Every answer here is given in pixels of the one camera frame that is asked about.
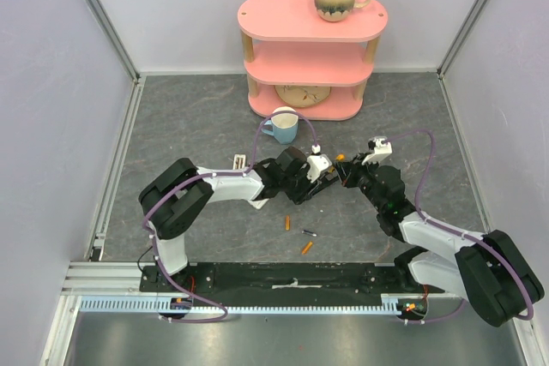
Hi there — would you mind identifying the black remote control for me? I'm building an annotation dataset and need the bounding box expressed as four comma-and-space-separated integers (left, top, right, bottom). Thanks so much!
308, 171, 339, 196

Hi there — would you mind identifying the dark battery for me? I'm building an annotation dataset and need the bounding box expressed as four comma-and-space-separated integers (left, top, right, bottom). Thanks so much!
302, 230, 317, 237

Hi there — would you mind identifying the slim white remote control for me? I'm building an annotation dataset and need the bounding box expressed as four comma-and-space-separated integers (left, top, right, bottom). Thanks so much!
232, 153, 247, 170

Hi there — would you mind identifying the wide white remote control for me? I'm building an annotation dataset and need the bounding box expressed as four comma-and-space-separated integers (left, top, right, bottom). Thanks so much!
248, 199, 268, 210

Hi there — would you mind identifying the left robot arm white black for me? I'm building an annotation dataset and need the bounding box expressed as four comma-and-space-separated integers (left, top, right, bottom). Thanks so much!
138, 147, 332, 291

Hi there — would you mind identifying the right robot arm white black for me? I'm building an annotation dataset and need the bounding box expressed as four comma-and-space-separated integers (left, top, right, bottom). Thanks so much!
335, 159, 545, 327

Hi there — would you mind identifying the light blue mug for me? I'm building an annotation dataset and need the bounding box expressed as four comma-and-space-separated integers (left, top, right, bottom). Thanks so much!
260, 106, 299, 145

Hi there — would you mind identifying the beige patterned plate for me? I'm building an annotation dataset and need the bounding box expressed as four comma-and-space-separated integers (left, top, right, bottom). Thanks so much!
274, 85, 331, 108

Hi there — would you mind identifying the pink three tier shelf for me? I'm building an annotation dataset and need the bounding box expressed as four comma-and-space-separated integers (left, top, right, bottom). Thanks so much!
238, 0, 389, 121

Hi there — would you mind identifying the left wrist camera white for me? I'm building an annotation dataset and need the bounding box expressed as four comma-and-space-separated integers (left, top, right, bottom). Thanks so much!
306, 144, 332, 183

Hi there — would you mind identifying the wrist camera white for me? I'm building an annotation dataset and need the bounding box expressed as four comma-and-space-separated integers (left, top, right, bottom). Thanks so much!
361, 136, 393, 165
306, 144, 332, 183

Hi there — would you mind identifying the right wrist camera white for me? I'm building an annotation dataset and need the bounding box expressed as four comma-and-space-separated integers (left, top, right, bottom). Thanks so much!
361, 136, 393, 165

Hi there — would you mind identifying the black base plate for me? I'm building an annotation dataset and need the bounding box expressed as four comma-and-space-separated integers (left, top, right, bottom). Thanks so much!
139, 261, 446, 308

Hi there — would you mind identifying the light blue cable duct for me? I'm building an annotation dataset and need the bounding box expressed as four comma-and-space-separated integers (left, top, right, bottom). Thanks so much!
80, 294, 428, 315

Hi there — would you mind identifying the right aluminium frame post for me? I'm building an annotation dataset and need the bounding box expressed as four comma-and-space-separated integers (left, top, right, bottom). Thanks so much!
437, 0, 490, 79

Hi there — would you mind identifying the aluminium frame post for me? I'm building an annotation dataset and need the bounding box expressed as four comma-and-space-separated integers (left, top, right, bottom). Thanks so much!
437, 0, 490, 79
85, 0, 141, 82

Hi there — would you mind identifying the left aluminium frame post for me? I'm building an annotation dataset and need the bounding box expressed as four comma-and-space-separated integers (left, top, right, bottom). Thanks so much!
85, 0, 141, 82

